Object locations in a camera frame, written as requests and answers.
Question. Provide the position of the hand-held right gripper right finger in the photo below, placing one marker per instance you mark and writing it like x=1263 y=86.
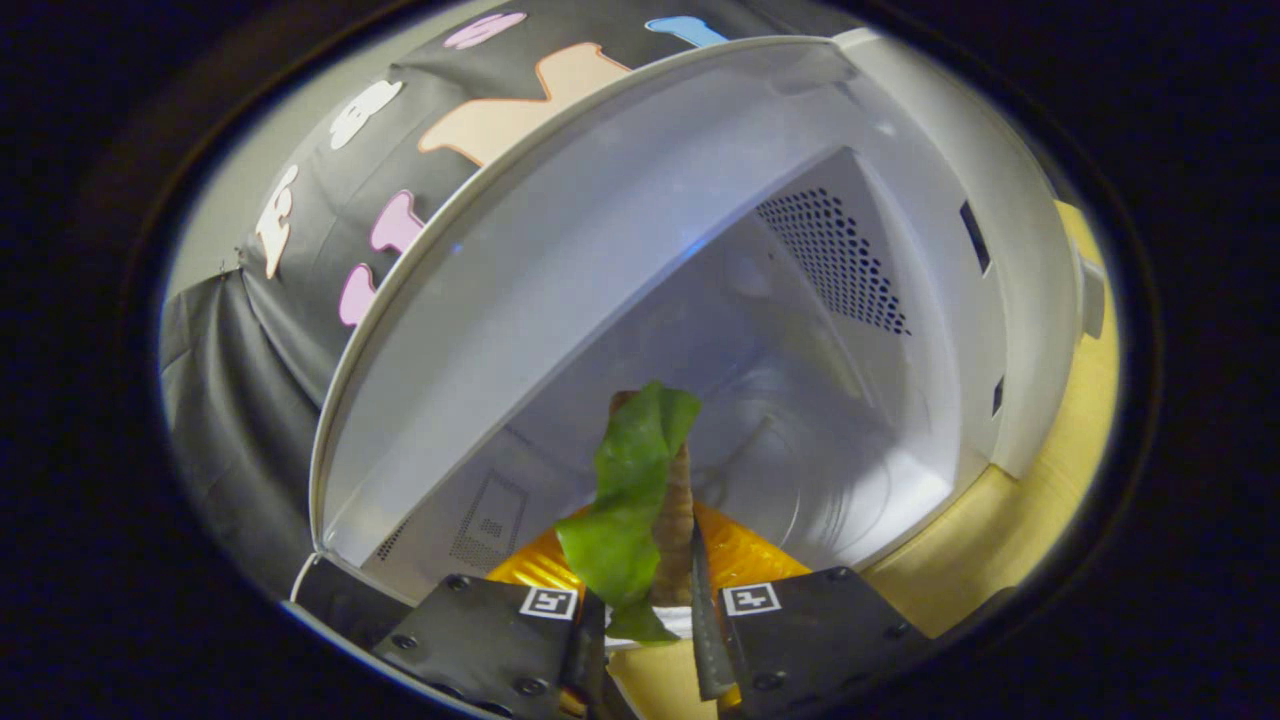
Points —
x=810 y=630

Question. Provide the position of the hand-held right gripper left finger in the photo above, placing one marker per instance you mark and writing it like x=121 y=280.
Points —
x=490 y=630

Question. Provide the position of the lettuce sandwich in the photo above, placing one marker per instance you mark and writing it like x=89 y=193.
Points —
x=630 y=490

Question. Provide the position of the white microwave oven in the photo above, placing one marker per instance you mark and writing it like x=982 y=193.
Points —
x=760 y=300

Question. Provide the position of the black backdrop cloth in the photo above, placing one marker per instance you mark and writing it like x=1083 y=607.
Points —
x=230 y=400

